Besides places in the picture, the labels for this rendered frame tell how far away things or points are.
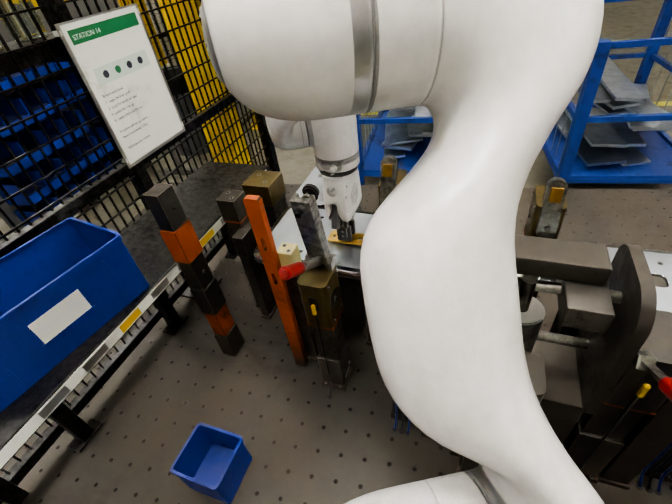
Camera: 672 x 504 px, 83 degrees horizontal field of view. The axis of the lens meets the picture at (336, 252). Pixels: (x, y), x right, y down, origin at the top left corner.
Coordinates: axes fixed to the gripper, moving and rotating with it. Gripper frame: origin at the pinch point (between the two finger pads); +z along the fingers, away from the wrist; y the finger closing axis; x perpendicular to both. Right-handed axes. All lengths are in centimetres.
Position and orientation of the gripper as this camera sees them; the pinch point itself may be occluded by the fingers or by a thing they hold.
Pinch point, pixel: (346, 229)
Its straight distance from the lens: 83.2
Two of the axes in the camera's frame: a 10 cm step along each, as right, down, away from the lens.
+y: 3.3, -6.4, 6.9
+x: -9.4, -1.4, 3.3
